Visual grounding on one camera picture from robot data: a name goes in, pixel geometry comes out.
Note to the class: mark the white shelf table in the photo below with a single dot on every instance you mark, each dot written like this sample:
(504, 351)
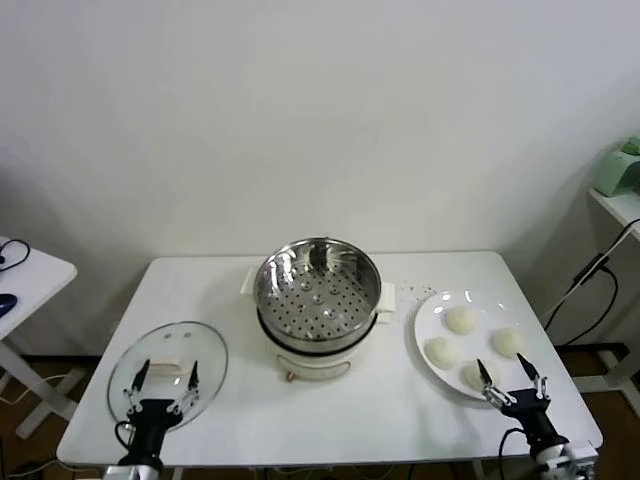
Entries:
(617, 205)

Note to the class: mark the white side table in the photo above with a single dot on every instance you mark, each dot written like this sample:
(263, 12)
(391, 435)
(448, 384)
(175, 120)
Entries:
(40, 270)

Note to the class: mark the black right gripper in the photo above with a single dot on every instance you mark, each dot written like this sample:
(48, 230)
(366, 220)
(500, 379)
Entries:
(532, 417)

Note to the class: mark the white electric cooking pot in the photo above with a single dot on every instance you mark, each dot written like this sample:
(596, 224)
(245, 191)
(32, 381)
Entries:
(310, 365)

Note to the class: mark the white steamed baozi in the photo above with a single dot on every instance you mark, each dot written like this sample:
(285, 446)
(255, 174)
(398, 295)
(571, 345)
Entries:
(442, 352)
(509, 342)
(470, 377)
(461, 320)

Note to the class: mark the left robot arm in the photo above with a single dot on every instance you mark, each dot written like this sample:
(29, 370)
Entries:
(140, 472)

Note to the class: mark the white round plate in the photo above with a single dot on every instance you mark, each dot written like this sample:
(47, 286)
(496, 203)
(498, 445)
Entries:
(440, 315)

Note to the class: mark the glass pot lid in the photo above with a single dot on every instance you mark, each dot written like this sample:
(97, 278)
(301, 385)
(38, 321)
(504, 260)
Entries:
(195, 342)

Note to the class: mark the blue computer mouse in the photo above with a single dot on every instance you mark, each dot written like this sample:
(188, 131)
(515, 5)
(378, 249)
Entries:
(6, 303)

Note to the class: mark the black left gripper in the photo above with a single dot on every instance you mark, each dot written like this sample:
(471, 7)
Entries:
(147, 430)

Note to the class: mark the stainless steel steamer basket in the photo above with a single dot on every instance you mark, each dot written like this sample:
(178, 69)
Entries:
(267, 285)

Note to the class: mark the green appliance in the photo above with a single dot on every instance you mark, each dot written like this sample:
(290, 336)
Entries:
(612, 172)

